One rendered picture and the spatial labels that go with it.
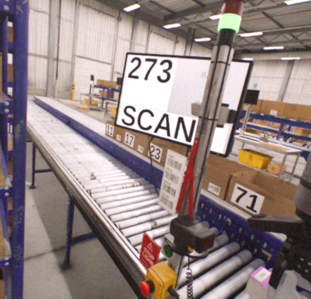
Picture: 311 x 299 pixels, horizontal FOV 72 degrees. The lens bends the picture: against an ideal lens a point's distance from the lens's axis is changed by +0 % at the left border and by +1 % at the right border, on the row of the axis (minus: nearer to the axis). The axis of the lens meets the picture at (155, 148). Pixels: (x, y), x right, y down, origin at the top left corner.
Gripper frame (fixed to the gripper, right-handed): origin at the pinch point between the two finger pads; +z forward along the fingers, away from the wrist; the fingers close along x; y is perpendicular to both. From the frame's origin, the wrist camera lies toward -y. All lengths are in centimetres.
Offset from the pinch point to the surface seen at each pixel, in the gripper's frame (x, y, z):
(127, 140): 59, -159, 11
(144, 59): 1, -63, -48
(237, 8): 0, -26, -59
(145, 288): -11.2, -27.0, 19.4
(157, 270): -5.5, -29.0, 17.3
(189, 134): 7.9, -39.4, -24.4
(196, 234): -6.2, -17.9, -3.9
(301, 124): 506, -167, -25
